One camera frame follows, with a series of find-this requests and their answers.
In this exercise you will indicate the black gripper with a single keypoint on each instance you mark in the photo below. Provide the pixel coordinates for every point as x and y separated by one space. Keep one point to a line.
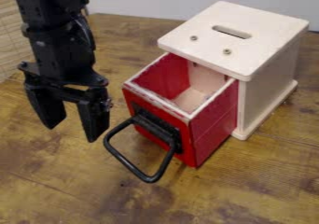
62 74

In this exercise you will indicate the black metal drawer handle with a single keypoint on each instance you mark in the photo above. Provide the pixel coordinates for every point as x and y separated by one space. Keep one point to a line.
131 139

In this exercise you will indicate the red drawer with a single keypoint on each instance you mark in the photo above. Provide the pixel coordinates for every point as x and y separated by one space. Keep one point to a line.
192 97

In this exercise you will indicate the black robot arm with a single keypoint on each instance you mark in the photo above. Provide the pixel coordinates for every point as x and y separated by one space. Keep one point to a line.
51 9

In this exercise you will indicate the white wooden drawer cabinet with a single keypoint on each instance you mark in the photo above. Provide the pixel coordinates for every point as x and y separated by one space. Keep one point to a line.
252 45

